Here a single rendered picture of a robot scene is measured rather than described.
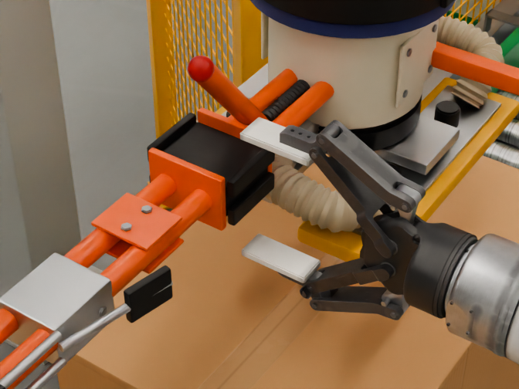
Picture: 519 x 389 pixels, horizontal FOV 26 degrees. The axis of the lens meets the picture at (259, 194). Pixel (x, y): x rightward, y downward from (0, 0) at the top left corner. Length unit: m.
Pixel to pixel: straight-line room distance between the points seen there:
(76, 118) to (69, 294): 2.41
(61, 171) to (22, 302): 1.56
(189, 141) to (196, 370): 0.31
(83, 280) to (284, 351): 0.41
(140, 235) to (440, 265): 0.25
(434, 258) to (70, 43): 2.82
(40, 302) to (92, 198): 2.10
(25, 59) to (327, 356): 1.16
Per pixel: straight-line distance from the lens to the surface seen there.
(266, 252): 1.05
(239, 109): 1.04
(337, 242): 1.14
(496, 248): 0.91
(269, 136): 0.96
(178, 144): 1.05
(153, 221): 0.97
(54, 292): 0.92
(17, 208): 2.42
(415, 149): 1.22
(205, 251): 1.41
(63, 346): 0.89
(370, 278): 0.98
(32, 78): 2.29
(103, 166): 3.11
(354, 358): 1.28
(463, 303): 0.90
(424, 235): 0.93
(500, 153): 2.28
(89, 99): 3.38
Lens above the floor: 1.89
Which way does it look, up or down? 39 degrees down
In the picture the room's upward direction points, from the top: straight up
